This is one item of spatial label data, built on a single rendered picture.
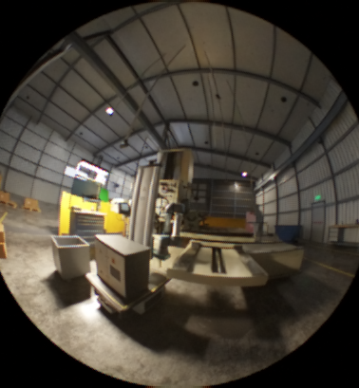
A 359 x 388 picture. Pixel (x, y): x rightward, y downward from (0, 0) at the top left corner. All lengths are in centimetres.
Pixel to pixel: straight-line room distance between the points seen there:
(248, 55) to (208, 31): 205
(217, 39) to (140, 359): 819
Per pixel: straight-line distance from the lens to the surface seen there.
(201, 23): 704
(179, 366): 126
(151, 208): 128
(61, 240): 216
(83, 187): 312
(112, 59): 900
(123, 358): 128
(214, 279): 110
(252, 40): 701
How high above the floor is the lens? 121
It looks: 10 degrees up
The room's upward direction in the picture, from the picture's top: 7 degrees clockwise
